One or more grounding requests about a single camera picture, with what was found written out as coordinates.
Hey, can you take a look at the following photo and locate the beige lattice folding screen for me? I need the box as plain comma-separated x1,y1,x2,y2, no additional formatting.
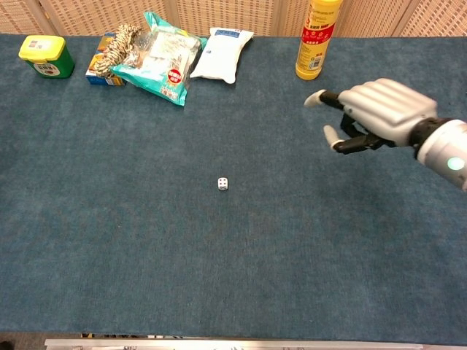
0,0,467,38

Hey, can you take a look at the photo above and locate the coiled braided rope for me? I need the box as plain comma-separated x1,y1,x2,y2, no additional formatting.
93,23,144,79

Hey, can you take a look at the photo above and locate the white pouch pack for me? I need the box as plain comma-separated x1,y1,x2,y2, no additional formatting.
189,27,255,85

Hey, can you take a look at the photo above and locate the yellow bottle with red label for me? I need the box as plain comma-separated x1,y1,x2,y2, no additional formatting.
295,0,344,82

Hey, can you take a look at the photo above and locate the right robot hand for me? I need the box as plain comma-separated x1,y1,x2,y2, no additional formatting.
304,78,439,155

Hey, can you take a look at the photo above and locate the green container with yellow lid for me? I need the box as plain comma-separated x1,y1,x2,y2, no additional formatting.
18,35,77,79

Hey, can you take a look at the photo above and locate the blue felt table cloth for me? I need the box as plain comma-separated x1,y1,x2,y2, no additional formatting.
0,33,467,346

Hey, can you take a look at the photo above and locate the teal snack bag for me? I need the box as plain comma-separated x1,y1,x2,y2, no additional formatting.
109,11,209,107

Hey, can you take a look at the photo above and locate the blue and orange carton box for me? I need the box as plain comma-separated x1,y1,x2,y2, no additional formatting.
85,32,127,88

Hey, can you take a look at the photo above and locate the aluminium profile rail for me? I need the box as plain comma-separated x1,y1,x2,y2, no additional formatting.
44,338,425,350

